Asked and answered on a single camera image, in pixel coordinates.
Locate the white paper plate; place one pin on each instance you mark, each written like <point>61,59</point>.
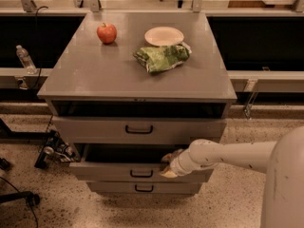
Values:
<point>163,36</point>

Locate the red apple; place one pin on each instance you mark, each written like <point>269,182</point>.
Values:
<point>107,33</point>

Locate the grey top drawer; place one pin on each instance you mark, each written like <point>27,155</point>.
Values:
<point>137,130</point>

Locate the grey bottom drawer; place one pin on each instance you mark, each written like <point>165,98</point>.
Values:
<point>145,187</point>

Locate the black chair leg caster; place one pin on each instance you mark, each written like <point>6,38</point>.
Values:
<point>30,198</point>

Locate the metal bracket clamp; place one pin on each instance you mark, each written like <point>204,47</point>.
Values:
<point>251,89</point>

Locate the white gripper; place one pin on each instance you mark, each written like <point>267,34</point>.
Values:
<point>179,164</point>

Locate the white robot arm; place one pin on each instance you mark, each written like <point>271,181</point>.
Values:
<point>282,162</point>

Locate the grey metal drawer cabinet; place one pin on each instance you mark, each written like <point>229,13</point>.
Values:
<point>93,79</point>

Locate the green chip bag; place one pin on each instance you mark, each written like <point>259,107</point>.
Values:
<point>161,59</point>

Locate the grey drawer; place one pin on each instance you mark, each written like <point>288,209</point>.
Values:
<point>137,130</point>
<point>129,162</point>
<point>145,187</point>

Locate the black device on floor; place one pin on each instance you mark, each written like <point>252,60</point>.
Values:
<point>56,148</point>

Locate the clear plastic water bottle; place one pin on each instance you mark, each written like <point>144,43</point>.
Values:
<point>26,60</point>

